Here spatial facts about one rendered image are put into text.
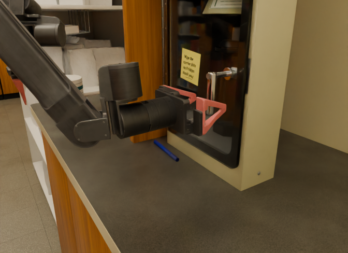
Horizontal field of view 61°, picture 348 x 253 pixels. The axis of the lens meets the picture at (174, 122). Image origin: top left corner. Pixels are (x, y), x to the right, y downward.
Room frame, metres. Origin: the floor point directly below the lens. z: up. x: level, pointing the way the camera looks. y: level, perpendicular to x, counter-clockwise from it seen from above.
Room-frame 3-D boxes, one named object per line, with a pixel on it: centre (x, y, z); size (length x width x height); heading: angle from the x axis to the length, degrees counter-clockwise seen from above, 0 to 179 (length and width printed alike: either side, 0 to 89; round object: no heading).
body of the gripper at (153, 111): (0.52, 0.03, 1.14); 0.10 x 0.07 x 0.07; 33
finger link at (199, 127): (0.53, -0.05, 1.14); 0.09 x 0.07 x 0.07; 123
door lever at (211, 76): (0.59, -0.09, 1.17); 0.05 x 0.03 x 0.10; 122
